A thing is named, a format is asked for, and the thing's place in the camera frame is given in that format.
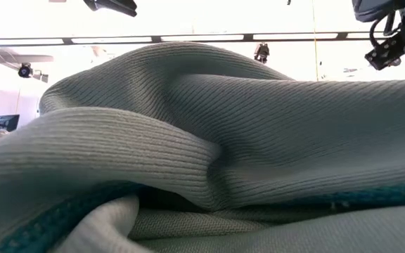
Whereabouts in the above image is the light blue towel teal edge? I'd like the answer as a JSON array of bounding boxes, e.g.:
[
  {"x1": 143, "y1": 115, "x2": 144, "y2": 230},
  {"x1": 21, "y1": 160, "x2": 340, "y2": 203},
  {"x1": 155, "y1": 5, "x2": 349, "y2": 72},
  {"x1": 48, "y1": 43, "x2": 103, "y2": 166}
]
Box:
[{"x1": 0, "y1": 41, "x2": 405, "y2": 253}]

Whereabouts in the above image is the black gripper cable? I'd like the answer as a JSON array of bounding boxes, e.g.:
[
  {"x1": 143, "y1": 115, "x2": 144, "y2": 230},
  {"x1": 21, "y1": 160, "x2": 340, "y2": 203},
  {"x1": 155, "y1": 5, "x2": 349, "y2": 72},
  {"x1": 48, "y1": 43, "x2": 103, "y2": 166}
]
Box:
[{"x1": 368, "y1": 12, "x2": 402, "y2": 48}]

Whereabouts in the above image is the dark hanging device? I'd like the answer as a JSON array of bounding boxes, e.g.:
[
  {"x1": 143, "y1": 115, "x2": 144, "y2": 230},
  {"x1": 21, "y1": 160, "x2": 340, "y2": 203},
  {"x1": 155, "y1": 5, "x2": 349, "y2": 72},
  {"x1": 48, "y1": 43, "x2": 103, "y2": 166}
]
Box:
[{"x1": 253, "y1": 41, "x2": 271, "y2": 65}]

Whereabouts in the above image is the yellow extension cable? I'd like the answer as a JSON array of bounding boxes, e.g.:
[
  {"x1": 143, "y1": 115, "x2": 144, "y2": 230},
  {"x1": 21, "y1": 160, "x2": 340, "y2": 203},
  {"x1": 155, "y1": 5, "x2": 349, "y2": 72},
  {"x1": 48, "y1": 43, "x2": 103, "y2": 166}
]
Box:
[{"x1": 310, "y1": 0, "x2": 320, "y2": 82}]

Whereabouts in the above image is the black monitor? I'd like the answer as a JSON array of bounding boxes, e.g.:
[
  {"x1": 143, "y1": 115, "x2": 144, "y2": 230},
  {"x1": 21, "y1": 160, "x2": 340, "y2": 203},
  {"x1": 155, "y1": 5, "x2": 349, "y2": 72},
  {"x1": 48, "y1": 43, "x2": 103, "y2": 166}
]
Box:
[{"x1": 0, "y1": 114, "x2": 20, "y2": 136}]

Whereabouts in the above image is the white waffle towel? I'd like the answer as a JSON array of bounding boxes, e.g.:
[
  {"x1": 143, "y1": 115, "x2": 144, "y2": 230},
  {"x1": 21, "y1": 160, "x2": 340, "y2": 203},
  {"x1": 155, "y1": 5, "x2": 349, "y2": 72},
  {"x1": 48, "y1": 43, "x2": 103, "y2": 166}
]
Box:
[{"x1": 49, "y1": 195, "x2": 154, "y2": 253}]

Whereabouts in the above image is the light blue microfiber towel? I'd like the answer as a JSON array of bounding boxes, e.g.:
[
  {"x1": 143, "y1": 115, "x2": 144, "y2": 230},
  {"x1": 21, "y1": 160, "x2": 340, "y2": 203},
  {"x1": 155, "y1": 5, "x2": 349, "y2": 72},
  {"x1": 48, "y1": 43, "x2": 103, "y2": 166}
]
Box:
[{"x1": 128, "y1": 202, "x2": 405, "y2": 253}]

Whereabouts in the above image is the black horizontal rail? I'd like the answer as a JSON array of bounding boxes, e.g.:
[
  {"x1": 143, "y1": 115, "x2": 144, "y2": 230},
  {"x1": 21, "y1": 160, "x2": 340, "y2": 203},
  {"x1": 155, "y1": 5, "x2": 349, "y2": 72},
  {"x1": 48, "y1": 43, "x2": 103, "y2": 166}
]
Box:
[{"x1": 0, "y1": 32, "x2": 381, "y2": 46}]

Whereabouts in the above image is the black camera on mount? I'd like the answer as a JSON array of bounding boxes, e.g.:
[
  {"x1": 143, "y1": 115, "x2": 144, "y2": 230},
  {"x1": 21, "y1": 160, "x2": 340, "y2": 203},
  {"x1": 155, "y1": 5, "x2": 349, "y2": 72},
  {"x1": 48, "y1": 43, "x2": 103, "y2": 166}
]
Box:
[{"x1": 17, "y1": 62, "x2": 49, "y2": 84}]

